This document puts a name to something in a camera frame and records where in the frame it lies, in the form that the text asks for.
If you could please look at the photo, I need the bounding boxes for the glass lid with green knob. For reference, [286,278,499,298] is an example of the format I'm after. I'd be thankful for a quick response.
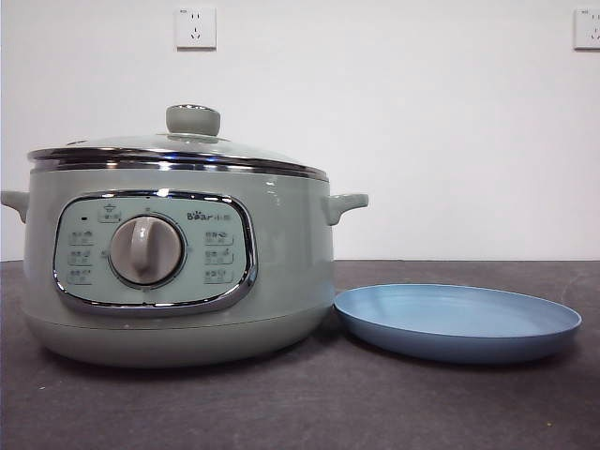
[25,103,329,182]

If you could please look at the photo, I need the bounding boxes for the pale green electric steamer pot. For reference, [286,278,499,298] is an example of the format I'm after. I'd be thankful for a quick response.
[0,157,370,369]

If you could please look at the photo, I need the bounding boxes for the blue round plate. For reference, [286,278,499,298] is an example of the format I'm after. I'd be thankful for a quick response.
[333,283,584,366]

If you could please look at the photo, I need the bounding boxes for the white wall socket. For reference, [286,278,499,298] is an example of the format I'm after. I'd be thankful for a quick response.
[173,7,219,52]
[572,7,600,52]

